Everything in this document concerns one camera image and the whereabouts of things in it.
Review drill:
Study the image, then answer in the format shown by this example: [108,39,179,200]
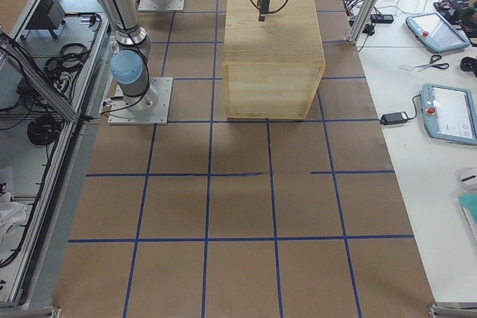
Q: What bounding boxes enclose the wooden drawer cabinet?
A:
[224,0,326,120]

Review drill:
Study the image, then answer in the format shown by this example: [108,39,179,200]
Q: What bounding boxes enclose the far blue teach pendant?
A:
[405,13,470,54]

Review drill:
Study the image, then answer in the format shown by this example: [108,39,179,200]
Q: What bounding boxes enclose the blue teach pendant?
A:
[421,83,476,146]
[405,13,470,54]

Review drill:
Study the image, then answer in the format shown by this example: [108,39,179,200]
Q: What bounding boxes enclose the black power adapter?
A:
[379,112,410,126]

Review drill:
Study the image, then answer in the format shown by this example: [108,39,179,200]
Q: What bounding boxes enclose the black control box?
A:
[25,0,66,39]

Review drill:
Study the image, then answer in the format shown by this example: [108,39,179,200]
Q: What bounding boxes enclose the near blue teach pendant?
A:
[421,83,476,146]

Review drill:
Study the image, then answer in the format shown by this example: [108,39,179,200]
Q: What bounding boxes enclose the black handled scissors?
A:
[414,54,449,71]

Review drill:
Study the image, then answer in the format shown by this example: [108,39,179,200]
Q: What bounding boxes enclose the black cable bundle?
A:
[44,42,92,77]

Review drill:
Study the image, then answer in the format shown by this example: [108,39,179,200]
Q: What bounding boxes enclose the aluminium side frame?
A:
[1,0,111,308]

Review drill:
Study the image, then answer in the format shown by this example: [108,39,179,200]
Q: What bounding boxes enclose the coiled black cable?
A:
[27,115,57,147]

